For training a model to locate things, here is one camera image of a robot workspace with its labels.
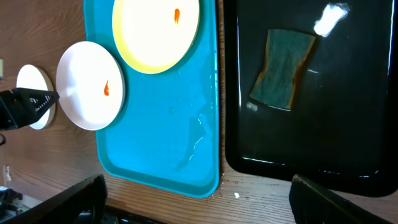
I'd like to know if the white plate with ketchup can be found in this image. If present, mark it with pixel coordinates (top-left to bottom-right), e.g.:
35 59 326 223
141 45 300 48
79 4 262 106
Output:
55 41 126 131

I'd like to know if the yellow-green plate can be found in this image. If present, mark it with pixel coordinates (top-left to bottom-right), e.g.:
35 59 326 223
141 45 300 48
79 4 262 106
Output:
112 0 200 74

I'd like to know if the yellow green scrub sponge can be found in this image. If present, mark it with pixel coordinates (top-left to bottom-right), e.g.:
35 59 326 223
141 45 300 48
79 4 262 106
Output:
250 29 316 110

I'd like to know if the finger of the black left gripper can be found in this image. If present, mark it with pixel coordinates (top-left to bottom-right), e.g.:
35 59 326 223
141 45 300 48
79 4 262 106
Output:
1 88 59 130

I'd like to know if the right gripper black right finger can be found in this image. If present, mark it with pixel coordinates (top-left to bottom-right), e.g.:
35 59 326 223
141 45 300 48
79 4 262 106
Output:
289 175 389 224

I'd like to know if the black water tray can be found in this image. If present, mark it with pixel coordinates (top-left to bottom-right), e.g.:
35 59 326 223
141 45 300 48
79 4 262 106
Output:
223 1 397 197

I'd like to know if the teal plastic tray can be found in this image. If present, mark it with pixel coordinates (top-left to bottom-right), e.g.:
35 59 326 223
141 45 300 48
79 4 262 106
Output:
83 0 220 198

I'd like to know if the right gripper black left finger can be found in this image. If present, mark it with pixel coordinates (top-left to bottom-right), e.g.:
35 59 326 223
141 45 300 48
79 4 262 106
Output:
6 174 108 224

